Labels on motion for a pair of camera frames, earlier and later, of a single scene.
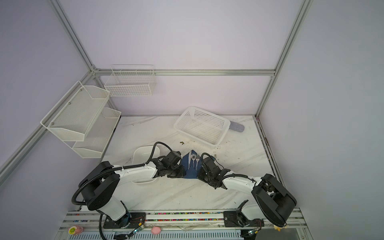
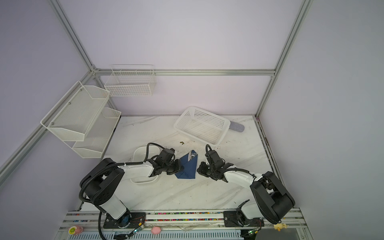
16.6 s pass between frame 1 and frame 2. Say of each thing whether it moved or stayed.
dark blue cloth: moved
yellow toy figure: stayed
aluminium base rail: stayed
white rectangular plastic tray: stayed
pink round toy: stayed
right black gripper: moved
